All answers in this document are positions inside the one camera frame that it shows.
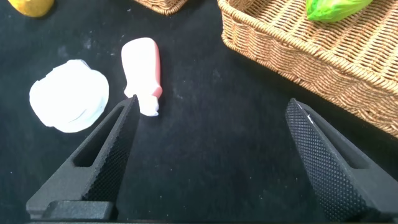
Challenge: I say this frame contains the wicker basket brown handles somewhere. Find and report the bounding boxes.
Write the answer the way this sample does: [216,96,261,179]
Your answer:
[133,0,190,16]
[216,0,398,139]

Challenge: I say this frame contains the crushed white paper bowl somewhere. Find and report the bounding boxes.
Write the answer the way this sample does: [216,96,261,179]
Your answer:
[29,58,110,134]

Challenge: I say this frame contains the white green napa cabbage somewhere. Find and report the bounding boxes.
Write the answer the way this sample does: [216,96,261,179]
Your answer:
[305,0,374,24]

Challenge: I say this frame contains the pink bottle white cap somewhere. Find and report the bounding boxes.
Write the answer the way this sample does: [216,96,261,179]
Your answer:
[121,37,164,118]

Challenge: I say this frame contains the yellow pear fruit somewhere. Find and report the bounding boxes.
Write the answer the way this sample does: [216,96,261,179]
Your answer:
[7,0,55,18]

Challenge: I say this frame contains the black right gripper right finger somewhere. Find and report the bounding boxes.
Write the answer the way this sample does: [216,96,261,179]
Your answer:
[285,97,398,222]

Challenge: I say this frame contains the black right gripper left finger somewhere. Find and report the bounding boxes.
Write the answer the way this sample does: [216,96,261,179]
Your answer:
[25,94,141,220]

